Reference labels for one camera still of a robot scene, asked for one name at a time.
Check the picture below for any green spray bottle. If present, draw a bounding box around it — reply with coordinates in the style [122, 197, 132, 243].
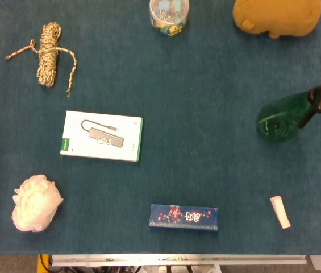
[256, 72, 321, 142]

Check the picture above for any blue felt table mat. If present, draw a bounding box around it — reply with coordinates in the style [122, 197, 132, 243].
[0, 0, 321, 255]

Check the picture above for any white USB hub box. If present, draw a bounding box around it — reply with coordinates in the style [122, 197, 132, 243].
[60, 110, 144, 163]

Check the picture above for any dark blue printed box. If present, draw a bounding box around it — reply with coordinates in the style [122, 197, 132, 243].
[149, 204, 219, 231]

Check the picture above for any clear jar of clips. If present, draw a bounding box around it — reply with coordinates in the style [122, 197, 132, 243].
[149, 0, 191, 37]

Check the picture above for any small pale pink block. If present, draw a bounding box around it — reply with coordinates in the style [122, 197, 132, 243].
[269, 195, 291, 230]

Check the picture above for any brown plush toy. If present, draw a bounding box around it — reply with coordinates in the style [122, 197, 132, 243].
[232, 0, 321, 40]

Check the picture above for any aluminium frame rail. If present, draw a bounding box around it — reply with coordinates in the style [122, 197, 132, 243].
[49, 254, 311, 267]

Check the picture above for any tan braided rope bundle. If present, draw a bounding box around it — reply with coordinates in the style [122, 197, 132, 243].
[5, 21, 78, 98]

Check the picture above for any yellow frame bracket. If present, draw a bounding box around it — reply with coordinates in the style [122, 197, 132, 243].
[37, 254, 51, 273]

